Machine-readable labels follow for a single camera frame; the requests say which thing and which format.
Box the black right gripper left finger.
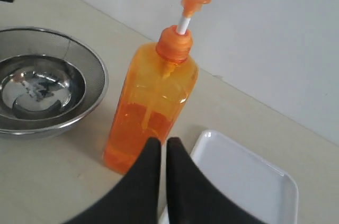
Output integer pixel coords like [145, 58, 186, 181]
[66, 138, 162, 223]

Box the small stainless steel bowl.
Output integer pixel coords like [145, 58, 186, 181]
[1, 53, 87, 121]

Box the orange pump soap bottle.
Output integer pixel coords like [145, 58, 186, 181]
[103, 0, 211, 174]

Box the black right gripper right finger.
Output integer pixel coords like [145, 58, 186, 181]
[166, 137, 262, 224]

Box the steel mesh colander bowl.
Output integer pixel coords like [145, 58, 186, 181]
[1, 26, 109, 139]

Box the white rectangular plastic tray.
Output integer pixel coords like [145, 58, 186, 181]
[159, 130, 299, 223]

